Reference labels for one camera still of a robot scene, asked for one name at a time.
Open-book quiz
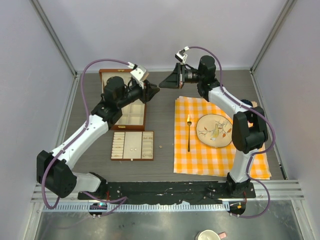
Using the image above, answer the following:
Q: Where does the white cable duct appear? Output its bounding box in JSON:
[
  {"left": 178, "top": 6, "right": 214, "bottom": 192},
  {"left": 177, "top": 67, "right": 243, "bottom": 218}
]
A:
[{"left": 53, "top": 201, "right": 230, "bottom": 213}]

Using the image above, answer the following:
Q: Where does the brown jewelry tray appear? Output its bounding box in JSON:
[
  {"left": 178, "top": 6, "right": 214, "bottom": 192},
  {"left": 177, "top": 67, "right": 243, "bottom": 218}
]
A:
[{"left": 110, "top": 131, "right": 154, "bottom": 162}]

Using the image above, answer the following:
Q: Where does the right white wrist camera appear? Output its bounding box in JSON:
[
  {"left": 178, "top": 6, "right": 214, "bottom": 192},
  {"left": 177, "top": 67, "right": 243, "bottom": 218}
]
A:
[{"left": 175, "top": 46, "right": 190, "bottom": 65}]

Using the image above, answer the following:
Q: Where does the purple cable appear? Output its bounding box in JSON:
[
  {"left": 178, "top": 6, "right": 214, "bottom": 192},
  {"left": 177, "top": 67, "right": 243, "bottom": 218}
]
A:
[
  {"left": 41, "top": 58, "right": 136, "bottom": 217},
  {"left": 184, "top": 46, "right": 277, "bottom": 218}
]

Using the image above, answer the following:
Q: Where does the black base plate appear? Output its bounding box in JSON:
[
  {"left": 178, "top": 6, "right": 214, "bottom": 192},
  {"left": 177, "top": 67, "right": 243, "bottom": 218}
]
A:
[{"left": 77, "top": 180, "right": 256, "bottom": 205}]

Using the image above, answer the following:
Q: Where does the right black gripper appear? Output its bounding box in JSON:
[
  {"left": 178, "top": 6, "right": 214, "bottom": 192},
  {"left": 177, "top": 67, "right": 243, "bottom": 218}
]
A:
[{"left": 159, "top": 63, "right": 204, "bottom": 90}]

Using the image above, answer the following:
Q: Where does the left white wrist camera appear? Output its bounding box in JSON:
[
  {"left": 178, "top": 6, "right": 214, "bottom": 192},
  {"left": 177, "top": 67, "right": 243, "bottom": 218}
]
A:
[{"left": 128, "top": 62, "right": 149, "bottom": 89}]

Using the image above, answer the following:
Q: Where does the gold fork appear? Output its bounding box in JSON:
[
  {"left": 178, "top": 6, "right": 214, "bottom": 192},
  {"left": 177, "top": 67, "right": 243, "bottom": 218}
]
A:
[{"left": 187, "top": 114, "right": 192, "bottom": 152}]

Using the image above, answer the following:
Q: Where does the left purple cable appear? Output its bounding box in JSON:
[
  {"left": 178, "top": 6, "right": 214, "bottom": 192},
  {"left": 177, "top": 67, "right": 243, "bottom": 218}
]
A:
[{"left": 41, "top": 58, "right": 136, "bottom": 217}]

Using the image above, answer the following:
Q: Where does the yellow checkered cloth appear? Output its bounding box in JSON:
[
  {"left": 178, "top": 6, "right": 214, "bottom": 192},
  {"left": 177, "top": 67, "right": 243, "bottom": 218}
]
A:
[{"left": 173, "top": 95, "right": 272, "bottom": 180}]

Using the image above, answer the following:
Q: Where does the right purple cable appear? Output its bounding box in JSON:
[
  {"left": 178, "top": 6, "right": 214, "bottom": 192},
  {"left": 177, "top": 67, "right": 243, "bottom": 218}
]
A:
[{"left": 184, "top": 46, "right": 277, "bottom": 218}]

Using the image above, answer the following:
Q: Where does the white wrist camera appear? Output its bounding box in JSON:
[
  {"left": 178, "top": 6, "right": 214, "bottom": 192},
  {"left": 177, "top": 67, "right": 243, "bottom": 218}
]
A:
[
  {"left": 128, "top": 62, "right": 149, "bottom": 89},
  {"left": 175, "top": 46, "right": 190, "bottom": 65}
]

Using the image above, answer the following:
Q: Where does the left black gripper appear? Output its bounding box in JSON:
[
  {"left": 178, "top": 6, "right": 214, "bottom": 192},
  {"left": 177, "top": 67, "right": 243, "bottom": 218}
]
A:
[{"left": 117, "top": 80, "right": 160, "bottom": 109}]

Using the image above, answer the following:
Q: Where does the white pink mug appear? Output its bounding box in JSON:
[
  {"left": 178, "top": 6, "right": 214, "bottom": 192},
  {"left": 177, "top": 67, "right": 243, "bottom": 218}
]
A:
[{"left": 195, "top": 229, "right": 227, "bottom": 240}]

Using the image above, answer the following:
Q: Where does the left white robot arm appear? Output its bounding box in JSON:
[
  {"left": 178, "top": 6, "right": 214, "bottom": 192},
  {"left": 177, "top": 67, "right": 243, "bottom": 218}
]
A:
[{"left": 36, "top": 76, "right": 160, "bottom": 200}]

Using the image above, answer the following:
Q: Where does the dark blue bowl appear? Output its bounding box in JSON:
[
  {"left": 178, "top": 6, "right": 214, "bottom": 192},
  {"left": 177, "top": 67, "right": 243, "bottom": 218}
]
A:
[{"left": 241, "top": 99, "right": 253, "bottom": 107}]

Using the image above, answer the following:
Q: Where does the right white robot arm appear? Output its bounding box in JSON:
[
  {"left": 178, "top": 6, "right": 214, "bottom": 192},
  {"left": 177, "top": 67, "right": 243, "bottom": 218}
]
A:
[{"left": 159, "top": 54, "right": 270, "bottom": 198}]

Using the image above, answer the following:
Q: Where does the brown jewelry box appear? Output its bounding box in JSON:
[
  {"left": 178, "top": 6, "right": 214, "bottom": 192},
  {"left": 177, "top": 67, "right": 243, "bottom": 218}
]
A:
[{"left": 99, "top": 69, "right": 147, "bottom": 131}]

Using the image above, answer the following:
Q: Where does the bird pattern plate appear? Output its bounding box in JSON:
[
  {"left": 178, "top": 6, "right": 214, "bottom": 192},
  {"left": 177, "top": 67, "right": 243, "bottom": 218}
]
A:
[{"left": 196, "top": 114, "right": 232, "bottom": 148}]

